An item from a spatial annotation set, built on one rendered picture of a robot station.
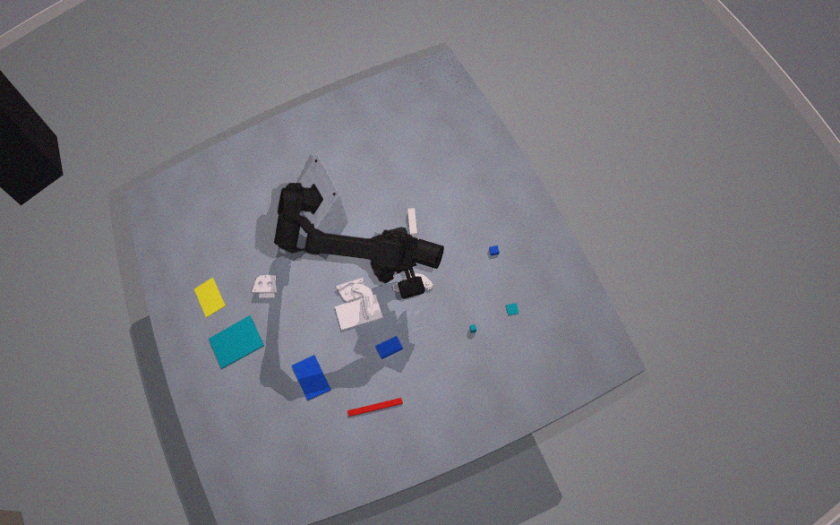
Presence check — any red rectangular bar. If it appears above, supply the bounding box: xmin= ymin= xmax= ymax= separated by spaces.
xmin=348 ymin=398 xmax=403 ymax=417

